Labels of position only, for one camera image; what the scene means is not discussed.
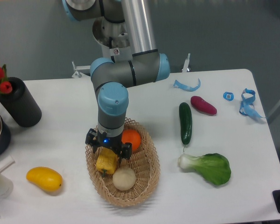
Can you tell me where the blue curved strip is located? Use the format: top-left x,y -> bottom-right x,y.
173,79 -> 201,92

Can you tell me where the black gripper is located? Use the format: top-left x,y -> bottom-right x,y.
85,128 -> 132,164

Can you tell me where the small blue tape roll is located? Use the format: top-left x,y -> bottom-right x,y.
223,91 -> 234,101

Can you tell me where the white flat block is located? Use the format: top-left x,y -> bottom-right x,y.
0,156 -> 15,173

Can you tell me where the green bok choy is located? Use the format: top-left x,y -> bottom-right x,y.
177,153 -> 231,186

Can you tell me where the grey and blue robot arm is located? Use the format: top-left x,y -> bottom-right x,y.
63,0 -> 170,159

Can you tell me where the yellow bell pepper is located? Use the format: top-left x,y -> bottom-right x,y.
96,147 -> 118,177

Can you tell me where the white cylinder bottle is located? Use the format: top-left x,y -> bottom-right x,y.
0,173 -> 14,198

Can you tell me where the orange fruit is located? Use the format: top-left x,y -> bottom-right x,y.
122,129 -> 141,153

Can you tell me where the purple sweet potato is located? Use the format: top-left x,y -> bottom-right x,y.
190,96 -> 217,116

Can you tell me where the yellow mango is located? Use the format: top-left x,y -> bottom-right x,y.
26,167 -> 63,192

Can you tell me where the beige round bun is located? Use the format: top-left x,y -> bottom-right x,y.
112,167 -> 136,191

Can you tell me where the green cucumber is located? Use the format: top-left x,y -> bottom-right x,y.
179,102 -> 193,145

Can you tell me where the blue ribbon strap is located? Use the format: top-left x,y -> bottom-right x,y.
238,88 -> 266,119

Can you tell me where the black ribbed vase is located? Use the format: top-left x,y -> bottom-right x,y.
0,77 -> 42,127

